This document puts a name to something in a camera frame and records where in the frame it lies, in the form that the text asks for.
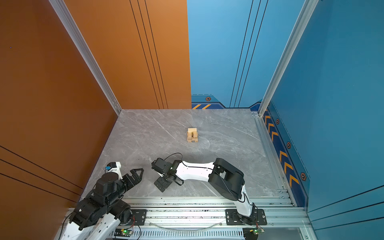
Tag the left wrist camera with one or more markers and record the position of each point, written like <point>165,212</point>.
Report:
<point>114,167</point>

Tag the left green circuit board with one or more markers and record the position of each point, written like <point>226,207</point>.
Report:
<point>123,233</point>

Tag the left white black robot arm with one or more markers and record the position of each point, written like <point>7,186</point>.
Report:
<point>99,214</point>

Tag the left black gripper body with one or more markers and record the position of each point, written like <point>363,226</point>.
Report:
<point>126,183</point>

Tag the left aluminium corner post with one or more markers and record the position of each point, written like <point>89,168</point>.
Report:
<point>76,36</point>

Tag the right green circuit board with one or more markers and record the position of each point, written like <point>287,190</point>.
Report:
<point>252,233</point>

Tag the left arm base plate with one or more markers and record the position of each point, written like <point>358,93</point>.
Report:
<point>136,217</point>

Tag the aluminium corner post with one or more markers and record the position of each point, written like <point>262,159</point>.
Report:
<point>301,23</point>
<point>76,36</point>

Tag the aluminium rail frame front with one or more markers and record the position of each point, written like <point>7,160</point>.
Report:
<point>194,218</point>

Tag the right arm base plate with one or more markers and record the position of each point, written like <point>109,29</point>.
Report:
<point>258,217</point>

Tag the green circuit board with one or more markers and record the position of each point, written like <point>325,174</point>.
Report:
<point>252,233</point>
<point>123,233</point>

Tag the right aluminium corner post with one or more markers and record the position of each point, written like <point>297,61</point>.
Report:
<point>301,23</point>

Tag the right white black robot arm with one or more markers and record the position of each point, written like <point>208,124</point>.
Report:
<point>226,179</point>

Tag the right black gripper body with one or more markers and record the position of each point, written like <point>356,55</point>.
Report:
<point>163,181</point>

